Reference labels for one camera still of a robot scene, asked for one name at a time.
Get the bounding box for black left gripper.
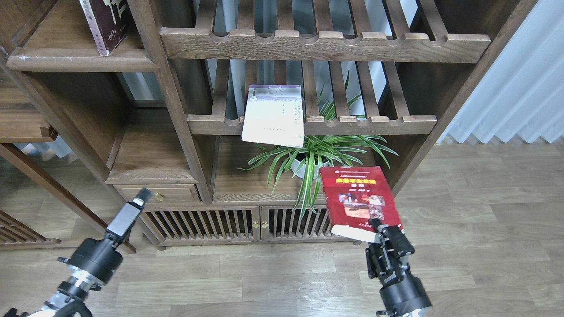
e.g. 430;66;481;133
59;188;153;287

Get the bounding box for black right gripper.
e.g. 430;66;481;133
365;218;432;317

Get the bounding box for red paperback book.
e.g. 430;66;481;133
319;166;403;242

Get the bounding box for white purple book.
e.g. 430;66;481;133
241;85;304;147

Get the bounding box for maroon book white characters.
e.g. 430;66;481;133
79;0;131;56

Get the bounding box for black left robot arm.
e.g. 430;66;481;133
5;188;154;317

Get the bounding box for brass drawer knob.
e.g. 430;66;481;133
154;192;165;202

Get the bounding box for green spider plant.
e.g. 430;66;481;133
240;70;399;220

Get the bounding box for white plant pot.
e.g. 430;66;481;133
291;153;319;179

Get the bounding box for wooden side rack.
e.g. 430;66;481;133
0;70;137;254

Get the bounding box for dark wooden bookshelf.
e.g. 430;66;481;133
1;0;537;249

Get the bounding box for white pleated curtain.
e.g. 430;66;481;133
438;0;564;143

